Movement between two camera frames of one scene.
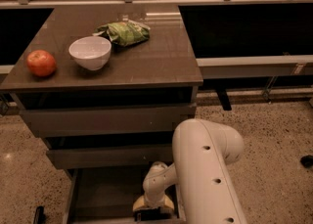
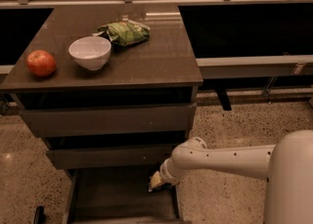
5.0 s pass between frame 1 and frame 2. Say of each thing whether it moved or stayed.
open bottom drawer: stayed
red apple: stayed
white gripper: moved
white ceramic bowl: stayed
